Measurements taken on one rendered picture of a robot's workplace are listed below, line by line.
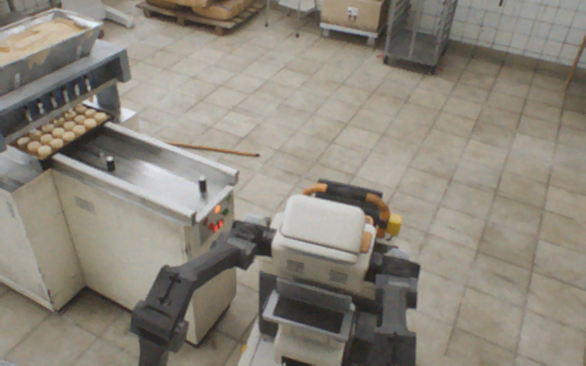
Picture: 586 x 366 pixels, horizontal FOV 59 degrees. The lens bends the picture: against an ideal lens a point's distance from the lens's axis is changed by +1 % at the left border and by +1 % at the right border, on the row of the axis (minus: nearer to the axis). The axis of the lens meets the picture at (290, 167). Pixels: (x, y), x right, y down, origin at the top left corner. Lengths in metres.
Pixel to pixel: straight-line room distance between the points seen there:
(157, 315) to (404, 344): 0.47
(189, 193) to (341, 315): 0.87
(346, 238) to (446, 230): 2.06
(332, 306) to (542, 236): 2.20
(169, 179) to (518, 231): 2.21
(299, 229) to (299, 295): 0.28
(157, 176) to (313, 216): 1.03
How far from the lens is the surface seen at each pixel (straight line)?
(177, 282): 1.10
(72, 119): 2.55
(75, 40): 2.34
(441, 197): 3.58
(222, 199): 2.08
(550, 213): 3.76
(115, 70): 2.55
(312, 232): 1.33
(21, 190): 2.33
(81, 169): 2.23
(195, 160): 2.19
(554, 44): 5.58
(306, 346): 1.76
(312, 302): 1.56
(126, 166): 2.30
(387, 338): 1.01
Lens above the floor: 2.19
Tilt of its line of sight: 37 degrees down
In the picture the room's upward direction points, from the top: 3 degrees clockwise
